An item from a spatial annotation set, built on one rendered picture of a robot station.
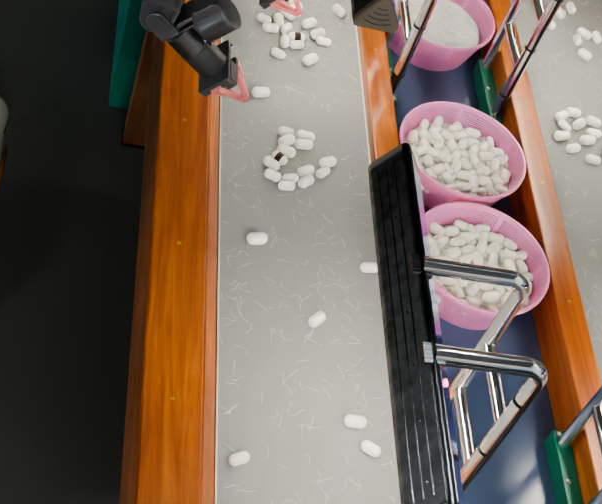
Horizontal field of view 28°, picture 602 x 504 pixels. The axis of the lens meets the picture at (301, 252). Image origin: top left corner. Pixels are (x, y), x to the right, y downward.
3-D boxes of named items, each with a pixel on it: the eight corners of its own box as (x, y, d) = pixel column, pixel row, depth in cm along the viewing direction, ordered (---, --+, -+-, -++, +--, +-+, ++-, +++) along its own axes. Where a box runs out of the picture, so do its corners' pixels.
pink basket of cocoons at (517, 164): (420, 238, 230) (437, 205, 223) (364, 140, 244) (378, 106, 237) (530, 220, 242) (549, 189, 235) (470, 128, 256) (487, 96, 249)
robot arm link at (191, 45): (161, 20, 204) (158, 42, 201) (193, 3, 201) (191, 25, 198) (186, 45, 209) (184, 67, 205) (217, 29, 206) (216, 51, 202)
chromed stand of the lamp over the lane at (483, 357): (328, 524, 184) (427, 362, 152) (322, 414, 197) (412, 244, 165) (443, 535, 189) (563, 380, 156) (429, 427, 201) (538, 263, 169)
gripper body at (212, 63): (235, 45, 212) (210, 18, 207) (234, 84, 205) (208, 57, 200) (205, 61, 214) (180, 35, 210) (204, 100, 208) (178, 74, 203)
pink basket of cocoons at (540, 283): (404, 334, 213) (422, 302, 206) (391, 223, 230) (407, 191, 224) (539, 353, 219) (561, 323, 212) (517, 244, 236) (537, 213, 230)
